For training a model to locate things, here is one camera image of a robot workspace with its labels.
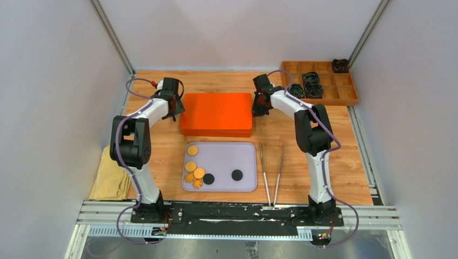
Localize orange box lid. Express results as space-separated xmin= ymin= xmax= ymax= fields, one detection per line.
xmin=179 ymin=93 xmax=253 ymax=130

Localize metal tongs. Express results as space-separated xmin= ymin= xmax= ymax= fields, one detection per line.
xmin=258 ymin=141 xmax=285 ymax=210

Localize orange cookie box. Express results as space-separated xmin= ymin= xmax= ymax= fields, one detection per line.
xmin=180 ymin=128 xmax=253 ymax=138

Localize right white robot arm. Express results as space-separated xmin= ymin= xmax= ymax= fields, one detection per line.
xmin=252 ymin=74 xmax=336 ymax=225

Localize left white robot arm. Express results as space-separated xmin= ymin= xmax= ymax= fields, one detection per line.
xmin=109 ymin=77 xmax=185 ymax=223

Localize black coiled item left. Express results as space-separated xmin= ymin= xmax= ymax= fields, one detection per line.
xmin=287 ymin=83 xmax=305 ymax=99

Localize black coiled item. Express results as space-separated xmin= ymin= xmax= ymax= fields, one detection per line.
xmin=305 ymin=84 xmax=324 ymax=99
xmin=302 ymin=71 xmax=320 ymax=85
xmin=287 ymin=83 xmax=305 ymax=99

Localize black coiled item right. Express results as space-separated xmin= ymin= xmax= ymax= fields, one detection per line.
xmin=305 ymin=84 xmax=324 ymax=99

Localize black coiled item top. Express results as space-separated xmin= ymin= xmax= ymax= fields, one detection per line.
xmin=302 ymin=71 xmax=320 ymax=85

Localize wooden compartment organizer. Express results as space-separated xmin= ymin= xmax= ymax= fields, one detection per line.
xmin=280 ymin=61 xmax=359 ymax=106

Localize round yellow biscuit top-left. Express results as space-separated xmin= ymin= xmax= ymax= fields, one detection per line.
xmin=186 ymin=145 xmax=198 ymax=156

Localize black sandwich cookie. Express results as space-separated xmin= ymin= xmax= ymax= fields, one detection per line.
xmin=231 ymin=169 xmax=243 ymax=181
xmin=202 ymin=173 xmax=215 ymax=185

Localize lavender cookie tray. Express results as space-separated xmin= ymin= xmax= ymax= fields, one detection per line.
xmin=181 ymin=142 xmax=258 ymax=192

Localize swirl butter cookie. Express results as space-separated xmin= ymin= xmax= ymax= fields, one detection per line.
xmin=192 ymin=179 xmax=204 ymax=189
xmin=185 ymin=173 xmax=195 ymax=183

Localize yellow cloth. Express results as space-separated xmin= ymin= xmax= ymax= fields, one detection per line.
xmin=88 ymin=146 xmax=131 ymax=201

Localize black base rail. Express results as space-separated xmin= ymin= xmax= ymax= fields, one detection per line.
xmin=77 ymin=200 xmax=403 ymax=242

